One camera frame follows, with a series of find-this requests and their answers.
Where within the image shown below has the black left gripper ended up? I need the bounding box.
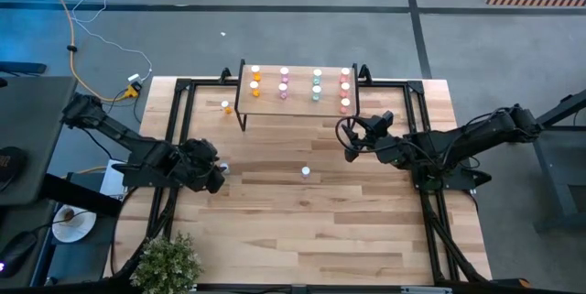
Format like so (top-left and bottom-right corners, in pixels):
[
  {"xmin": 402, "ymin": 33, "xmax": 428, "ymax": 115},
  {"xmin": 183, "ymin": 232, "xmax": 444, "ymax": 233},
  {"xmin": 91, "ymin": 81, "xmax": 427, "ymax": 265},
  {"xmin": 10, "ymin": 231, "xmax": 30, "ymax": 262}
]
[{"xmin": 180, "ymin": 136, "xmax": 227, "ymax": 195}]

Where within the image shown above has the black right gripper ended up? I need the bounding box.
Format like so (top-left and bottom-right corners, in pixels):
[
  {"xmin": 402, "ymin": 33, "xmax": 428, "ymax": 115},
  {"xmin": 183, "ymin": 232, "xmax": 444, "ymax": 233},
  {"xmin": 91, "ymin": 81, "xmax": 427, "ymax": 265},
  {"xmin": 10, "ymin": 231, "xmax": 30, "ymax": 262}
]
[{"xmin": 342, "ymin": 110, "xmax": 407, "ymax": 165}]

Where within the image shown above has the white paper sheet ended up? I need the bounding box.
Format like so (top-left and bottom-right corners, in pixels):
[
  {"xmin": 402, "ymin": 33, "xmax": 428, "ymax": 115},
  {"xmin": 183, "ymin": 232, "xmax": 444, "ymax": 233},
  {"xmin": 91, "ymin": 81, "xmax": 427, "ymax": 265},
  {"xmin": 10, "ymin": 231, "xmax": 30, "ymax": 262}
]
[{"xmin": 99, "ymin": 159, "xmax": 130, "ymax": 198}]

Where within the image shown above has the green artificial potted plant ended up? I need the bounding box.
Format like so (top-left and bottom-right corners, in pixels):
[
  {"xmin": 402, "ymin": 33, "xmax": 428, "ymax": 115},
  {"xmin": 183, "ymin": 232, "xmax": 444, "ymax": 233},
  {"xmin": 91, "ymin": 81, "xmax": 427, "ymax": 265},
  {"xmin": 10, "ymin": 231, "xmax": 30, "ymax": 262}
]
[{"xmin": 129, "ymin": 232, "xmax": 203, "ymax": 291}]

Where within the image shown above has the black diagonal desk beam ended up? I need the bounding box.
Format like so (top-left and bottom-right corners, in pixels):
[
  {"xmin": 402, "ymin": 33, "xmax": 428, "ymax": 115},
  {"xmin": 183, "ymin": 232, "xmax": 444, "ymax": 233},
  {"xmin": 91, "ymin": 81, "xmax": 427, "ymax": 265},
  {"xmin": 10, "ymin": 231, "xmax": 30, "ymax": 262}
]
[{"xmin": 39, "ymin": 173, "xmax": 124, "ymax": 218}]

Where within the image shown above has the white plate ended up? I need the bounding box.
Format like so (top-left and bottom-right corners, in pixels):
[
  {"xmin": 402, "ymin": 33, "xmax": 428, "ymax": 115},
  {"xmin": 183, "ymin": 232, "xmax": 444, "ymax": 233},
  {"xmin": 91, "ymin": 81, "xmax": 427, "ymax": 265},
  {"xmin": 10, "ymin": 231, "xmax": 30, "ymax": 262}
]
[{"xmin": 50, "ymin": 203, "xmax": 98, "ymax": 244}]

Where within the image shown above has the dark grey desk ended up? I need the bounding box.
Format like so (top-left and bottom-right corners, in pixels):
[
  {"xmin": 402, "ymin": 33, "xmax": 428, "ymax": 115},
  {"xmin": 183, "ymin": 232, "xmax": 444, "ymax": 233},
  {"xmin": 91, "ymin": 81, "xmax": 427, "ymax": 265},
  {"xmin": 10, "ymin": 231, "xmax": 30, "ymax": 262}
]
[{"xmin": 0, "ymin": 75, "xmax": 78, "ymax": 207}]

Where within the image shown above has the black round pad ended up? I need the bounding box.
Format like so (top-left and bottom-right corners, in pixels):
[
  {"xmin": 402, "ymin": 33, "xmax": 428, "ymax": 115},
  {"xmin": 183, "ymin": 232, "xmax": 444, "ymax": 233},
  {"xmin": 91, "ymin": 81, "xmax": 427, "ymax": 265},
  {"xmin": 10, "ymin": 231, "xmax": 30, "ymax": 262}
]
[{"xmin": 0, "ymin": 146, "xmax": 29, "ymax": 183}]

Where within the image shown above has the dark metal workbench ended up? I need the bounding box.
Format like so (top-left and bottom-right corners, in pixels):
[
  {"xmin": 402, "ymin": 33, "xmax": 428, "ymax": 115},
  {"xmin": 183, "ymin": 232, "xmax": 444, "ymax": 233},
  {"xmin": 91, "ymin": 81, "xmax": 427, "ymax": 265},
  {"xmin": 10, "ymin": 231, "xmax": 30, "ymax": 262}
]
[{"xmin": 503, "ymin": 88, "xmax": 586, "ymax": 234}]

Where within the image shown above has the black flat panel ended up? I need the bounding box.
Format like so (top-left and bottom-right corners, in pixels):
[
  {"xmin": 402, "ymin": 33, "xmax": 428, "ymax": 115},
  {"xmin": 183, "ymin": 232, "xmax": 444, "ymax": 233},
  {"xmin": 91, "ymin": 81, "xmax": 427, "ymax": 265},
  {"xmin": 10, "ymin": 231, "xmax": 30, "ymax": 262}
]
[{"xmin": 0, "ymin": 60, "xmax": 48, "ymax": 76}]

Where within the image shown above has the black computer mouse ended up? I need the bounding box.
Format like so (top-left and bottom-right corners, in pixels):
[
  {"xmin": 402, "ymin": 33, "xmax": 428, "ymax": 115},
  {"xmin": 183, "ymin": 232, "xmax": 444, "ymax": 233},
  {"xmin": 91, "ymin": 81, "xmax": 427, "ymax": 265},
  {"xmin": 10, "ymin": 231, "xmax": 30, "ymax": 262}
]
[{"xmin": 0, "ymin": 232, "xmax": 38, "ymax": 279}]

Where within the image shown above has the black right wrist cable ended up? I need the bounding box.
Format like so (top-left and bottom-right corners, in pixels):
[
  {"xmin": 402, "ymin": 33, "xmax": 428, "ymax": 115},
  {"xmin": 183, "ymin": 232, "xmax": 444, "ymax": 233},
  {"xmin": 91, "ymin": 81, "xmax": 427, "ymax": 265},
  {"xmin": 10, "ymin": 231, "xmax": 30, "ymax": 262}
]
[{"xmin": 335, "ymin": 114, "xmax": 367, "ymax": 154}]

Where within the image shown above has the wooden shelf black metal frame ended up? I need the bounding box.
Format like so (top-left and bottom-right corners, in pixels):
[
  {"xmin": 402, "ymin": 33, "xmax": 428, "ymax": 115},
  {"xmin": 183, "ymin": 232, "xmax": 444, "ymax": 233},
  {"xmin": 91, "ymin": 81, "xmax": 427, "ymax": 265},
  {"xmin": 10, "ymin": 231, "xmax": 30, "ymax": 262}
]
[{"xmin": 233, "ymin": 59, "xmax": 361, "ymax": 133}]

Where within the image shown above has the thin white cable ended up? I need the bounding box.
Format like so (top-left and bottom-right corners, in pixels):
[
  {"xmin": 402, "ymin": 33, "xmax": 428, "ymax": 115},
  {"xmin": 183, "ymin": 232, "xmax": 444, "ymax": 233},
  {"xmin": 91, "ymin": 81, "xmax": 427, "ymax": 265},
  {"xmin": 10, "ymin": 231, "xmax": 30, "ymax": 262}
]
[{"xmin": 71, "ymin": 0, "xmax": 154, "ymax": 83}]

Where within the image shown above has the orange extension cable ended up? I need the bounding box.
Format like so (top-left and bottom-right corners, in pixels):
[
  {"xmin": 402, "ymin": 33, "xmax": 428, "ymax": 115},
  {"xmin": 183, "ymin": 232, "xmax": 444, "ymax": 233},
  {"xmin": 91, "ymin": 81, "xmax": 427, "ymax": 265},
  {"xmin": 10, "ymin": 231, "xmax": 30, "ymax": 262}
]
[{"xmin": 34, "ymin": 0, "xmax": 138, "ymax": 103}]

